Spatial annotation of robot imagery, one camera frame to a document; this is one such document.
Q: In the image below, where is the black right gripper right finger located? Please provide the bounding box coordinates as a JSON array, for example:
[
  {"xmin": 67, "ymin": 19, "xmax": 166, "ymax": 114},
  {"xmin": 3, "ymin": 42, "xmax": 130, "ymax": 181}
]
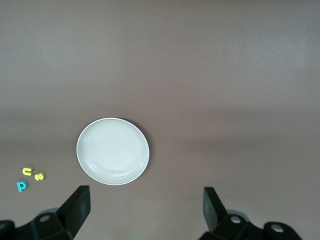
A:
[{"xmin": 198, "ymin": 186, "xmax": 302, "ymax": 240}]

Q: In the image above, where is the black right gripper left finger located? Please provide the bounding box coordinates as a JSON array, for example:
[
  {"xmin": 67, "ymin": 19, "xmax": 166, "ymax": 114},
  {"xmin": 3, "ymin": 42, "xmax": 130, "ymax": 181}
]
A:
[{"xmin": 0, "ymin": 185, "xmax": 91, "ymax": 240}]

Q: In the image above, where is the teal foam letter p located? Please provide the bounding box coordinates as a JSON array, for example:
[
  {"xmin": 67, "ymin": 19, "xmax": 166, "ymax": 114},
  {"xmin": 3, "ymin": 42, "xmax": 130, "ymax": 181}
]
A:
[{"xmin": 16, "ymin": 180, "xmax": 29, "ymax": 193}]

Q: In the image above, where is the beige round plate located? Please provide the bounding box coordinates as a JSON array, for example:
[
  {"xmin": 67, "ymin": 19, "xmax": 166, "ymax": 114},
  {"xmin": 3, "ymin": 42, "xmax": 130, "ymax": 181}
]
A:
[{"xmin": 76, "ymin": 117, "xmax": 150, "ymax": 186}]

